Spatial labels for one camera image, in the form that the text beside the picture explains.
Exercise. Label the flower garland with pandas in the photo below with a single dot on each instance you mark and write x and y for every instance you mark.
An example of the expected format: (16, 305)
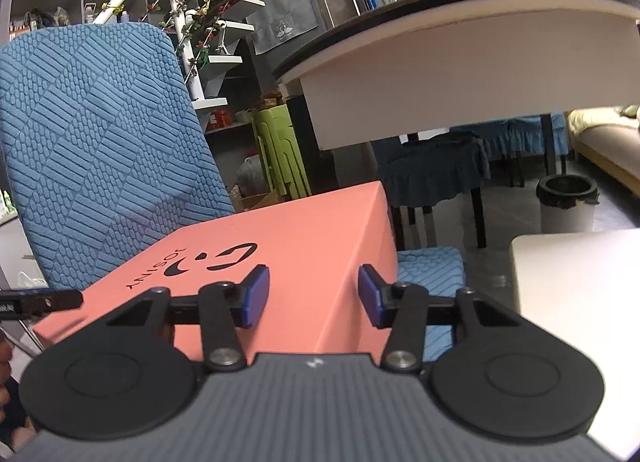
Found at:
(192, 17)

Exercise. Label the beige sofa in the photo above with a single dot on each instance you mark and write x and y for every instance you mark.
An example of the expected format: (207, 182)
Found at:
(610, 147)

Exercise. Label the grey plastic bag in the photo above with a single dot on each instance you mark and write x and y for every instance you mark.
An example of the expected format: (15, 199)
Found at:
(252, 175)

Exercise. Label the chair with blue ruffled cover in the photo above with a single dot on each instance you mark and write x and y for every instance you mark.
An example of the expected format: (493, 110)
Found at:
(525, 137)

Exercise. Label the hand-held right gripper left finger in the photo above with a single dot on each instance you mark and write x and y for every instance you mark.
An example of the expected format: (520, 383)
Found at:
(255, 292)

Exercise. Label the chair with blue textured cover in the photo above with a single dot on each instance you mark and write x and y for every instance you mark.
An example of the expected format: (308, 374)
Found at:
(100, 142)

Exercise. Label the stack of green stools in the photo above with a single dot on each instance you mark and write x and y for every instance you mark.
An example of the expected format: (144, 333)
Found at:
(280, 152)

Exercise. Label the brown cardboard box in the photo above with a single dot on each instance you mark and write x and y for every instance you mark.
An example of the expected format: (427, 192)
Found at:
(257, 202)

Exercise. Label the grey embroidered cloth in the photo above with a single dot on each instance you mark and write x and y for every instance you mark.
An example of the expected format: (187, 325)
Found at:
(285, 17)

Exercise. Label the chair with dark blue cover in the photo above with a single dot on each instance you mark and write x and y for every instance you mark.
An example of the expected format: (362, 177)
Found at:
(435, 167)

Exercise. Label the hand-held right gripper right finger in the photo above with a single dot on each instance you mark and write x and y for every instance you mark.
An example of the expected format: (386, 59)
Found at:
(372, 297)

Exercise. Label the person's left hand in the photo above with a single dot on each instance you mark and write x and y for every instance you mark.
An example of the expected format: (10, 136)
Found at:
(5, 349)

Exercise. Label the white table with dark top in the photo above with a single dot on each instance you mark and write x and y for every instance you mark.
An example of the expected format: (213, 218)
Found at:
(425, 67)

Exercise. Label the grey wall shelf unit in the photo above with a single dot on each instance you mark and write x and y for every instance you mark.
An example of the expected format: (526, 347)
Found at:
(60, 5)

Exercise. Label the white low table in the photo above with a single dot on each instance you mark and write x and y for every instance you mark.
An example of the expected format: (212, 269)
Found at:
(575, 302)

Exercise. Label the white staircase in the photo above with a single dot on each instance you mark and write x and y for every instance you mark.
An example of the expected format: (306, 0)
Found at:
(210, 62)

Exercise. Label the pink box lid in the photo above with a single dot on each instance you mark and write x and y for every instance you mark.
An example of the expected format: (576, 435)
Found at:
(300, 232)

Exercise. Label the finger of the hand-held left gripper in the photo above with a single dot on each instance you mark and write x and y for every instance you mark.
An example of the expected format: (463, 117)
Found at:
(55, 299)

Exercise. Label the black and white trash bin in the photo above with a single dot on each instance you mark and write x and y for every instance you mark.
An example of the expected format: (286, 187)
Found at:
(567, 202)

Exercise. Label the red jars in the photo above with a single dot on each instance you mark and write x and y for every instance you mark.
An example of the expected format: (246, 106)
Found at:
(218, 120)

